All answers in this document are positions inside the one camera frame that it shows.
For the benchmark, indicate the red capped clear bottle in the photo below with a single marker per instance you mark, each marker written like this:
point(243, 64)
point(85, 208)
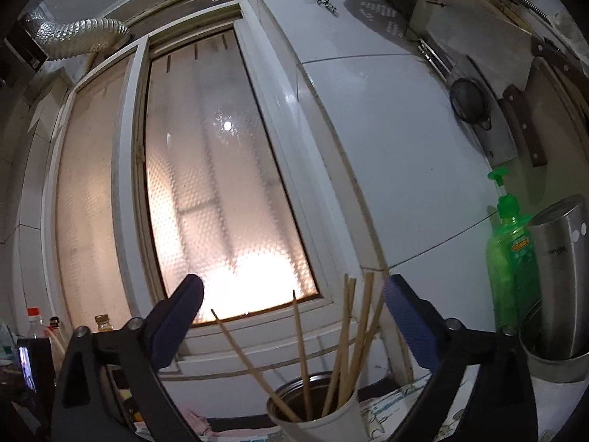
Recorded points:
point(36, 327)

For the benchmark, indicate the white cup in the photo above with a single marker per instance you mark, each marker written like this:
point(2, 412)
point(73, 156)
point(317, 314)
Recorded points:
point(322, 428)

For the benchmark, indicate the green dish soap bottle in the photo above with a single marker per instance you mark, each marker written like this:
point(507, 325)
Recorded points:
point(510, 276)

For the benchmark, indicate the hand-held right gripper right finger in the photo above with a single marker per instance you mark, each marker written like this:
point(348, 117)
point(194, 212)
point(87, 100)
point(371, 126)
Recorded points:
point(409, 327)

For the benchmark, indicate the round metal can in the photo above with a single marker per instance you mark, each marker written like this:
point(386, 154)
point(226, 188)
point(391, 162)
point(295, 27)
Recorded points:
point(287, 398)

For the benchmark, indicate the dark wooden chopstick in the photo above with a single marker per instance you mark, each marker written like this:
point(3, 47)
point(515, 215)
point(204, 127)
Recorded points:
point(301, 354)

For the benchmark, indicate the white frosted glass window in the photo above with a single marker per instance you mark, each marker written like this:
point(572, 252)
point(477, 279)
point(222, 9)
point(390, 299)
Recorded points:
point(207, 170)

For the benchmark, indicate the yellow label sauce bottle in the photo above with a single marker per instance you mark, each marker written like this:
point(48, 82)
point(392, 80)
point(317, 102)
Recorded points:
point(103, 324)

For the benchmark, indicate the steel cylinder utensil holder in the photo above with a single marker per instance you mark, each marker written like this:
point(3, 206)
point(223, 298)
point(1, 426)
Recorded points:
point(557, 285)

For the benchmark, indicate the metal bowl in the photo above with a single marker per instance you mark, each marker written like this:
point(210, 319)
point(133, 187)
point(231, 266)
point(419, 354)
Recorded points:
point(552, 370)

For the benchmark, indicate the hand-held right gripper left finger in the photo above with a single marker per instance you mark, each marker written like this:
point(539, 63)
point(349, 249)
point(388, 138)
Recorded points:
point(179, 322)

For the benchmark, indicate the black mesh strainer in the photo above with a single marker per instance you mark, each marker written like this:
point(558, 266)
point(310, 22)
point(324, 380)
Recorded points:
point(467, 99)

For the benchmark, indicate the steel cleaver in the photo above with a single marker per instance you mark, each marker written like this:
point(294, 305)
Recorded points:
point(499, 147)

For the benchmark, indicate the wooden cutting board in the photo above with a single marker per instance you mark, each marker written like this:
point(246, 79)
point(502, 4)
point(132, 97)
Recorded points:
point(460, 14)

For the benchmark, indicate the pink cloth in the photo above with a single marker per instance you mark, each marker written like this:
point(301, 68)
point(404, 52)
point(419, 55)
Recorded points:
point(198, 423)

